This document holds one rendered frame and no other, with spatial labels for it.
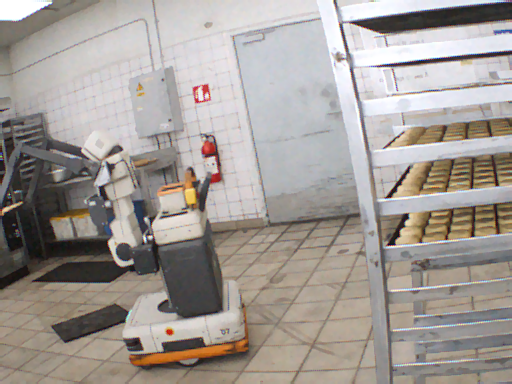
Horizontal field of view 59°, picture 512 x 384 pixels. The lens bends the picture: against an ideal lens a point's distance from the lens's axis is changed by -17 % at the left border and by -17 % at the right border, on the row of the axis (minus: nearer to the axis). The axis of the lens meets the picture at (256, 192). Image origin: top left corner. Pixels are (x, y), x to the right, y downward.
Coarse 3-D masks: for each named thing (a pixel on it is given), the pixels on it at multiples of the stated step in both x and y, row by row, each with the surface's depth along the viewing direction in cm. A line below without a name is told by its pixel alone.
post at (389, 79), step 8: (376, 40) 126; (384, 40) 125; (376, 48) 127; (384, 72) 127; (392, 72) 126; (384, 80) 128; (392, 80) 127; (392, 88) 127; (392, 120) 130; (400, 120) 129; (416, 280) 136; (416, 304) 138; (424, 304) 139; (416, 312) 138; (424, 312) 139; (416, 360) 141; (424, 360) 141
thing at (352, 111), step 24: (336, 24) 85; (336, 48) 87; (336, 72) 88; (360, 120) 88; (360, 144) 89; (360, 168) 90; (360, 192) 91; (384, 264) 94; (384, 288) 94; (384, 312) 94; (384, 336) 95; (384, 360) 96
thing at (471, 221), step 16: (448, 208) 111; (464, 208) 108; (480, 208) 105; (496, 208) 108; (416, 224) 106; (432, 224) 103; (448, 224) 105; (464, 224) 97; (480, 224) 94; (496, 224) 97; (400, 240) 98; (416, 240) 96; (432, 240) 93
